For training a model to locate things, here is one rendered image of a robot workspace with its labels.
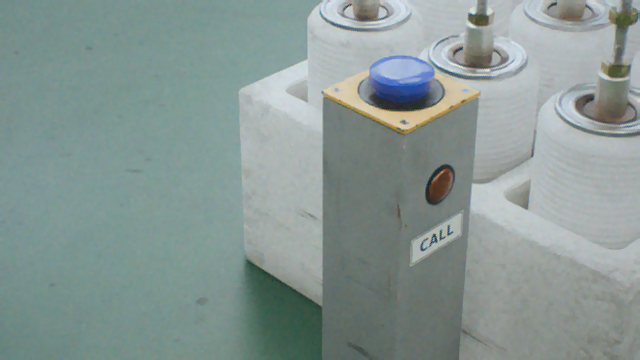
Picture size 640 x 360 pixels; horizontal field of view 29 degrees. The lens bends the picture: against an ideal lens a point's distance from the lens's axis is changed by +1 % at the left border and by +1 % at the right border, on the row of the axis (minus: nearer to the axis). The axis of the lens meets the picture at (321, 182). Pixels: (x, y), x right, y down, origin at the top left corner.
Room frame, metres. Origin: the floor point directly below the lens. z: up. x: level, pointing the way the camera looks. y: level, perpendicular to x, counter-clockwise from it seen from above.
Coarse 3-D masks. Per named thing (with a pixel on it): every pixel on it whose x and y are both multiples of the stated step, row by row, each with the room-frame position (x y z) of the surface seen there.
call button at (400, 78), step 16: (384, 64) 0.67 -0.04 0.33; (400, 64) 0.67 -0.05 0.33; (416, 64) 0.67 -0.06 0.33; (384, 80) 0.65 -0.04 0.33; (400, 80) 0.64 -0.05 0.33; (416, 80) 0.64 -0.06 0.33; (432, 80) 0.65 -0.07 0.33; (384, 96) 0.65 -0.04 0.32; (400, 96) 0.64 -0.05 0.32; (416, 96) 0.65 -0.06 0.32
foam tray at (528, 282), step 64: (256, 128) 0.90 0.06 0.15; (320, 128) 0.85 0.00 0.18; (256, 192) 0.90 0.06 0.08; (320, 192) 0.85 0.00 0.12; (512, 192) 0.76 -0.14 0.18; (256, 256) 0.91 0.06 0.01; (320, 256) 0.85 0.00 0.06; (512, 256) 0.71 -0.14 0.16; (576, 256) 0.67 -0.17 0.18; (512, 320) 0.70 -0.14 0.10; (576, 320) 0.67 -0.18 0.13
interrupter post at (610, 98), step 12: (600, 72) 0.75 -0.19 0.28; (600, 84) 0.75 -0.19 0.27; (612, 84) 0.74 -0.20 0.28; (624, 84) 0.74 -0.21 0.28; (600, 96) 0.74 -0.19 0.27; (612, 96) 0.74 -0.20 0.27; (624, 96) 0.74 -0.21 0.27; (600, 108) 0.74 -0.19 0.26; (612, 108) 0.74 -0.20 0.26; (624, 108) 0.74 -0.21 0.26
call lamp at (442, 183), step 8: (448, 168) 0.64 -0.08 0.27; (440, 176) 0.63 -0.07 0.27; (448, 176) 0.64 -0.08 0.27; (432, 184) 0.63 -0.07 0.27; (440, 184) 0.63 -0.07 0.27; (448, 184) 0.64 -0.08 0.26; (432, 192) 0.63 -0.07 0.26; (440, 192) 0.63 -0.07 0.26; (448, 192) 0.64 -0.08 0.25; (432, 200) 0.63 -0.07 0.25
